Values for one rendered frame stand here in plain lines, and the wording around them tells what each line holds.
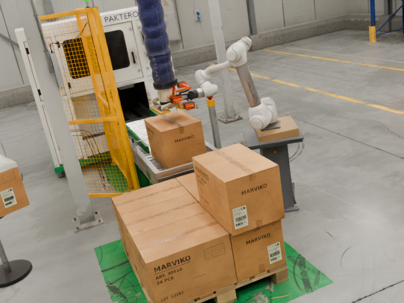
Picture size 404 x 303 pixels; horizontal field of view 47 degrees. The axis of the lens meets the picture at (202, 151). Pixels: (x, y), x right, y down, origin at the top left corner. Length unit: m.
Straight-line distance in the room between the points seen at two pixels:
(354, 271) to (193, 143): 1.81
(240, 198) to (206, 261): 0.50
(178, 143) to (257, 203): 1.41
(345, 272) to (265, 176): 1.03
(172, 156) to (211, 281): 1.45
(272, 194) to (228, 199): 0.33
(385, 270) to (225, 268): 1.18
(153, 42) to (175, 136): 0.87
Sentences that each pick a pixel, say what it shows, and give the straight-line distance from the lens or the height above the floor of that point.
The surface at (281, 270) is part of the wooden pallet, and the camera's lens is 3.56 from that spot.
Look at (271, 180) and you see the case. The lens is 3.13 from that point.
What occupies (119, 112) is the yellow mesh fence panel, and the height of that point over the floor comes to 1.06.
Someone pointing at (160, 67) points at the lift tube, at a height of 1.48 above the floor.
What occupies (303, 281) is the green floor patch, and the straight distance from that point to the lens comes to 3.61.
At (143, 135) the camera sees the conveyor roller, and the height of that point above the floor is 0.54.
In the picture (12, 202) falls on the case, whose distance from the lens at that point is 4.22.
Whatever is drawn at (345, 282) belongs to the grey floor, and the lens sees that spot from 3.58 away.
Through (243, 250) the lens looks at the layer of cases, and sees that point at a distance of 3.31.
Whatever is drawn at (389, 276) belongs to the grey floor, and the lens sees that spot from 3.66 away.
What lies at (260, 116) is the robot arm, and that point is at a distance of 3.97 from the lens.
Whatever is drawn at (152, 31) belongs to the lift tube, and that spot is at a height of 1.81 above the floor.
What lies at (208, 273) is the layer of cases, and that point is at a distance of 3.28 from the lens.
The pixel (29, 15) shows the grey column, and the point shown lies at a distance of 4.58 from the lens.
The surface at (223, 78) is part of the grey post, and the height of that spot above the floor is 0.69.
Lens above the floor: 2.15
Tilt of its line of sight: 20 degrees down
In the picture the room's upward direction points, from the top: 10 degrees counter-clockwise
